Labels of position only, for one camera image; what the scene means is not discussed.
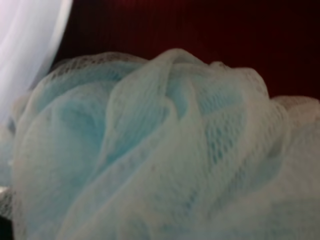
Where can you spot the blue mesh bath loofah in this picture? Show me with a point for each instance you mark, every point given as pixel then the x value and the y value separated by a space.
pixel 116 147

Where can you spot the red tablecloth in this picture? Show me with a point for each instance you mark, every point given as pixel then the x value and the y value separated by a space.
pixel 280 39

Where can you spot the light blue round plate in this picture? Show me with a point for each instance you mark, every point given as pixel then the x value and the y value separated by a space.
pixel 30 35

